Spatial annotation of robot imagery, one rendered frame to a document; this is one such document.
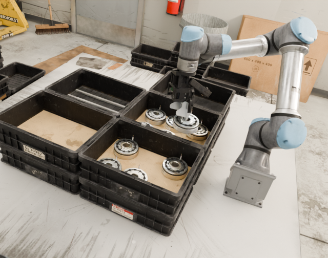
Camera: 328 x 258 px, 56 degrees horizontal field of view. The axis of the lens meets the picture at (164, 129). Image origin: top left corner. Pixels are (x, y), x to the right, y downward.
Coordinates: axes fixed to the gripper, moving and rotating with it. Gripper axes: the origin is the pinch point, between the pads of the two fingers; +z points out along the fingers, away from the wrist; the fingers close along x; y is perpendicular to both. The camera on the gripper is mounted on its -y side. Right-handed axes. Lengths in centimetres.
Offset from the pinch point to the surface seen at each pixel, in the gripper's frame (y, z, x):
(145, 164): 15.9, 18.8, 3.6
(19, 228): 64, 34, 11
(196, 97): -31, 13, -45
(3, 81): 74, 30, -123
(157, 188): 20.2, 11.5, 26.7
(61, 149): 47.9, 9.4, 0.6
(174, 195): 15.7, 11.9, 31.1
